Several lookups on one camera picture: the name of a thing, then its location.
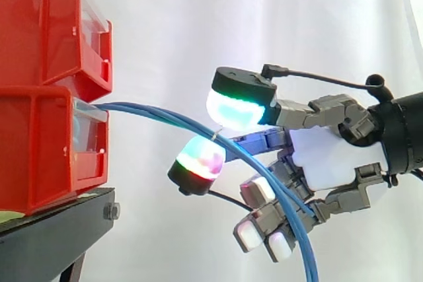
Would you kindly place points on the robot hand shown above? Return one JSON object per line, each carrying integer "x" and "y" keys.
{"x": 327, "y": 153}

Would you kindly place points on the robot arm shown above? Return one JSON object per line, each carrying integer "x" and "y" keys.
{"x": 401, "y": 133}

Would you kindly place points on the black stand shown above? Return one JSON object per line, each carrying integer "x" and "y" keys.
{"x": 53, "y": 226}

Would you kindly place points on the red plastic bin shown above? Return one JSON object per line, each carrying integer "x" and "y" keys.
{"x": 36, "y": 150}
{"x": 39, "y": 27}

